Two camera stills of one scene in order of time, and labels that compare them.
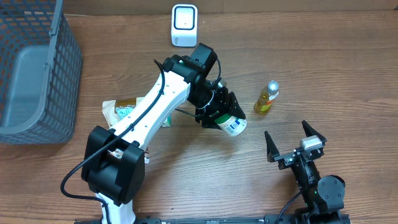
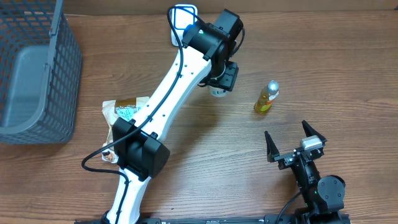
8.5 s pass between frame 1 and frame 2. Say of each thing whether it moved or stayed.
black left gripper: moved
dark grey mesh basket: stayed
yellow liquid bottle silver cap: stayed
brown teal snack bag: stayed
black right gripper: stayed
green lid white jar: moved
